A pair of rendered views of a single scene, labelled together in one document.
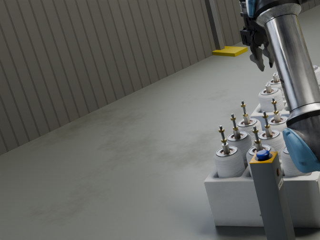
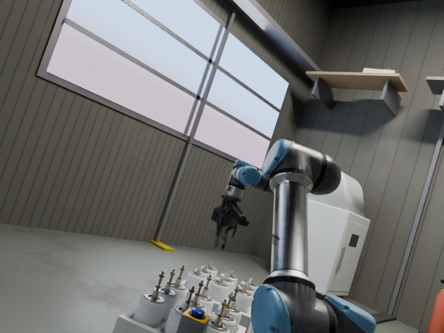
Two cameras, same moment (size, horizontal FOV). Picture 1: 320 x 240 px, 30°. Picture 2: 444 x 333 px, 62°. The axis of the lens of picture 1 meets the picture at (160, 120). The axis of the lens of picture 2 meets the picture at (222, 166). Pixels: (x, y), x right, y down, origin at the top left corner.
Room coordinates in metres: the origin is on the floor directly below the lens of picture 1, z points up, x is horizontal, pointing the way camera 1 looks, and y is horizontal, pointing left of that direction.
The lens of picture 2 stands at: (0.59, 0.10, 0.68)
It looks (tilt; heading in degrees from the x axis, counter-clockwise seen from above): 3 degrees up; 343
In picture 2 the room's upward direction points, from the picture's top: 18 degrees clockwise
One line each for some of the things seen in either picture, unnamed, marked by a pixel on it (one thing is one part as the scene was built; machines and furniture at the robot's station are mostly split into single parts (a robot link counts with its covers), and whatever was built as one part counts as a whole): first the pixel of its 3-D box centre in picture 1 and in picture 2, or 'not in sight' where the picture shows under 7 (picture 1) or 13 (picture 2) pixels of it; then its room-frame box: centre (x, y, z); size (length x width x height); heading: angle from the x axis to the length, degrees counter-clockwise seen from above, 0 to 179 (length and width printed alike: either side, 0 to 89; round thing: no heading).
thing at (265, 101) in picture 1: (273, 111); (191, 292); (2.33, -0.47, 0.16); 0.10 x 0.10 x 0.18
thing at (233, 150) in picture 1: (226, 151); (154, 298); (1.86, -0.19, 0.25); 0.08 x 0.08 x 0.01
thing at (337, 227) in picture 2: not in sight; (326, 230); (3.88, -2.16, 0.62); 0.63 x 0.56 x 1.24; 31
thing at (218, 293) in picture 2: not in sight; (214, 301); (2.27, -0.57, 0.16); 0.10 x 0.10 x 0.18
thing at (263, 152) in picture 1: (263, 155); (197, 313); (1.61, -0.27, 0.32); 0.04 x 0.04 x 0.02
